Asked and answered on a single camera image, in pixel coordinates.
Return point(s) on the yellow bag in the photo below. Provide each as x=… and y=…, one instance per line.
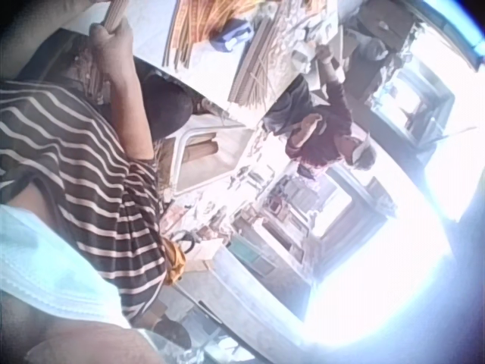
x=175, y=261

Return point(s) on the person's right hand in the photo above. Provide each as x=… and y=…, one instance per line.
x=113, y=38

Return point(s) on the black round stool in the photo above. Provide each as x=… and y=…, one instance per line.
x=168, y=108

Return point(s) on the black shoe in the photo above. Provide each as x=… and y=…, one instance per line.
x=173, y=333

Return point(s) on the cluttered storage shelf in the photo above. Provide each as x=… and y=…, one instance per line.
x=273, y=227

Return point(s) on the pile of orange tan sticks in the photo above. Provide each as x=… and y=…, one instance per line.
x=204, y=22

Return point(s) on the blue plastic container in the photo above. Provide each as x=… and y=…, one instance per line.
x=231, y=34

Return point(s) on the heap of pale wooden sticks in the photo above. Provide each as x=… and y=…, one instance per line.
x=257, y=68

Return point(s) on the white plastic chair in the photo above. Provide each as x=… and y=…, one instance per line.
x=204, y=151

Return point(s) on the beige stick bundle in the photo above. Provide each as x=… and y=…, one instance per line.
x=115, y=11

